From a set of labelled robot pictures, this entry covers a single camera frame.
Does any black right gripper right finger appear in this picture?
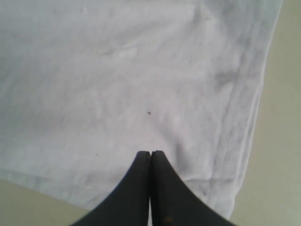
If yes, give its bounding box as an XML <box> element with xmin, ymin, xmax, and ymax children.
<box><xmin>150</xmin><ymin>151</ymin><xmax>232</xmax><ymax>226</ymax></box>

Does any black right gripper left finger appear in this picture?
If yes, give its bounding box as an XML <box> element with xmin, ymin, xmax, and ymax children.
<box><xmin>74</xmin><ymin>151</ymin><xmax>151</xmax><ymax>226</ymax></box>

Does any white t-shirt red lettering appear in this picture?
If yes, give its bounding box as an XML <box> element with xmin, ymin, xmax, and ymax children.
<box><xmin>0</xmin><ymin>0</ymin><xmax>282</xmax><ymax>218</ymax></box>

